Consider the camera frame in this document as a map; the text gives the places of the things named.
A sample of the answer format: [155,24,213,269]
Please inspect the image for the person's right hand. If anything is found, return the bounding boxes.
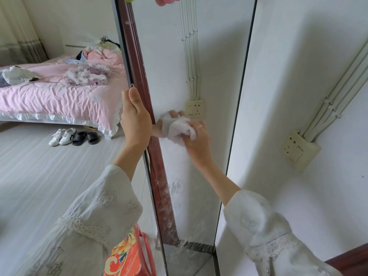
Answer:
[179,120,215,169]

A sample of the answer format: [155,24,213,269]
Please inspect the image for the person's left hand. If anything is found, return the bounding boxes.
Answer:
[120,86,153,154]

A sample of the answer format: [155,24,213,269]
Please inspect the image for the white wiping cloth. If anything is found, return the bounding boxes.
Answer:
[166,116,198,147]

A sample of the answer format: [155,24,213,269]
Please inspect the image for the black-framed mirror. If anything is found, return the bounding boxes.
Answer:
[110,0,258,276]

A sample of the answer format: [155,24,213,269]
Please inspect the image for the person's left forearm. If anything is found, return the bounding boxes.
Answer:
[17,143,150,276]

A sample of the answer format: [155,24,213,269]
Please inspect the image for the person's right forearm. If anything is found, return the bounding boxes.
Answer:
[201,162,343,276]

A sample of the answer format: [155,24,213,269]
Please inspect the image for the purple white fuzzy garment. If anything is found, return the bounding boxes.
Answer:
[64,63,113,87]

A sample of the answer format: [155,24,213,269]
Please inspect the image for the pink padded jacket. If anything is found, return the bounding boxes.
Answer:
[83,48,125,66]

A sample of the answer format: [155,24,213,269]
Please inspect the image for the black garment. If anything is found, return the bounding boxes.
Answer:
[76,38,121,61]

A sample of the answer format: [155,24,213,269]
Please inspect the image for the white crumpled garment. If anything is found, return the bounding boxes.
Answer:
[1,66,39,85]

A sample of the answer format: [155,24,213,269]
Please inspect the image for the red floral plastic stool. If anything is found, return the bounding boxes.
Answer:
[103,223,157,276]

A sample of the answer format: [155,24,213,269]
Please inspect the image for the pink plush flower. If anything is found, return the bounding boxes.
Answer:
[154,0,184,7]

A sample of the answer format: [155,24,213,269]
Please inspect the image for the grey cream striped curtain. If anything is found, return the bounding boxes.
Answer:
[0,0,49,66]

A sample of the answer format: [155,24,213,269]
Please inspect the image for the beige wall socket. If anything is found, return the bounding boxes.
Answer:
[281,130,322,171]

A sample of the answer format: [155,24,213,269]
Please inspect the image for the white wall cable conduits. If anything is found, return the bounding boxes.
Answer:
[299,40,368,143]

